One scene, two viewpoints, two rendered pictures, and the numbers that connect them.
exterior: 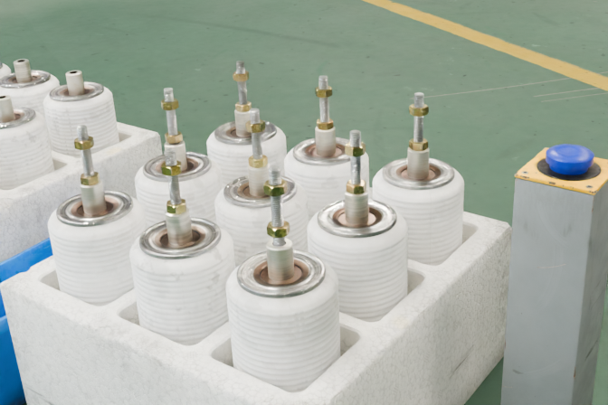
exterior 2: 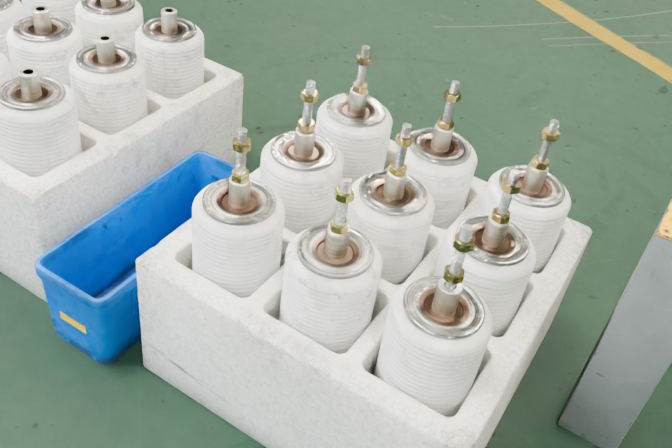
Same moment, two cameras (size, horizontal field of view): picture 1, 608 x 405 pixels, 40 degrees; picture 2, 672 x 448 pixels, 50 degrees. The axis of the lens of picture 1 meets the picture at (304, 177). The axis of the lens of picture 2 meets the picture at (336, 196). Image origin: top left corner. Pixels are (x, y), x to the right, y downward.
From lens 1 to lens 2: 0.30 m
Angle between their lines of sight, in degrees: 16
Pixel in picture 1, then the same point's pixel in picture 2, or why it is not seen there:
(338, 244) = (482, 271)
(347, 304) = not seen: hidden behind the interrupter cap
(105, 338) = (256, 336)
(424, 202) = (542, 220)
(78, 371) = (214, 349)
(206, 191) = (333, 181)
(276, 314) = (447, 355)
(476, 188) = (504, 139)
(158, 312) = (312, 320)
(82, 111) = (178, 54)
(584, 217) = not seen: outside the picture
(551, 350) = (639, 367)
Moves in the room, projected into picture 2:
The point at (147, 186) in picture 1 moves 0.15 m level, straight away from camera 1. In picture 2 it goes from (279, 173) to (252, 101)
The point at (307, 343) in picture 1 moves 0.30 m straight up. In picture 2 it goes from (463, 374) to (566, 87)
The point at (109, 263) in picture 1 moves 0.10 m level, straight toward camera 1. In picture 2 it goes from (254, 258) to (283, 332)
